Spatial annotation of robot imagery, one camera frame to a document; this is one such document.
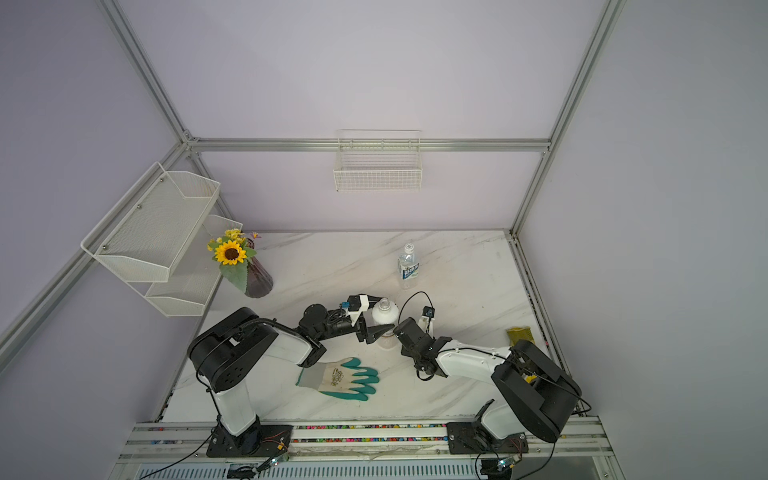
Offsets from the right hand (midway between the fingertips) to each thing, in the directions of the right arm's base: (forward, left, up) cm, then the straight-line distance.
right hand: (416, 344), depth 92 cm
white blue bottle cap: (+22, +1, +20) cm, 30 cm away
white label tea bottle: (0, +9, +20) cm, 22 cm away
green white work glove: (-11, +21, +3) cm, 24 cm away
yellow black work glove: (+2, -32, +2) cm, 33 cm away
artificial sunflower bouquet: (+16, +51, +26) cm, 59 cm away
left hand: (+2, +8, +16) cm, 18 cm away
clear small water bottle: (+19, +2, +14) cm, 24 cm away
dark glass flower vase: (+18, +50, +10) cm, 54 cm away
